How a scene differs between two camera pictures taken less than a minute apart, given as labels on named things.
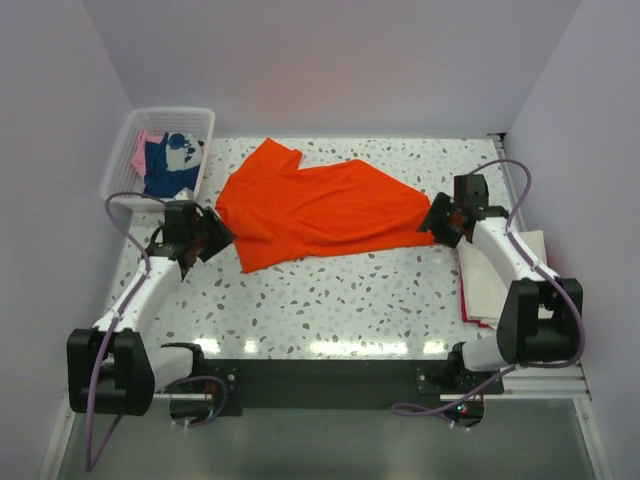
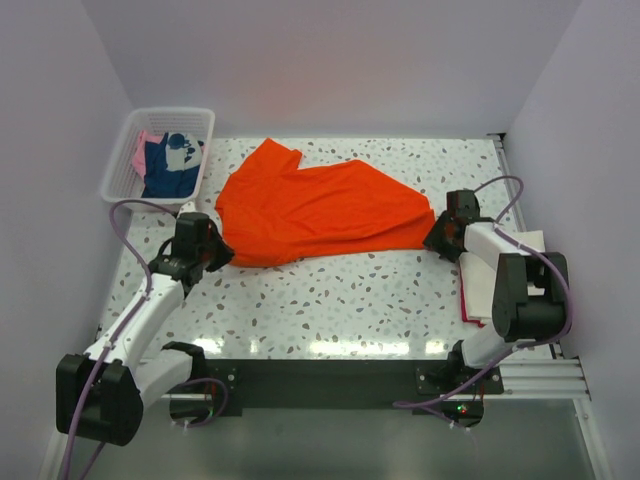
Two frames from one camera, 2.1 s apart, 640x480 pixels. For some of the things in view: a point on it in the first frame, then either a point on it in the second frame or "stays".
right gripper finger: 441,204 → 446,222
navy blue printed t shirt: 171,164 stays
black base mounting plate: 342,386 stays
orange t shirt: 278,212 stays
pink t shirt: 139,159 stays
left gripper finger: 217,239 → 220,255
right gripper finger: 437,223 → 435,240
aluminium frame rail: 565,382 stays
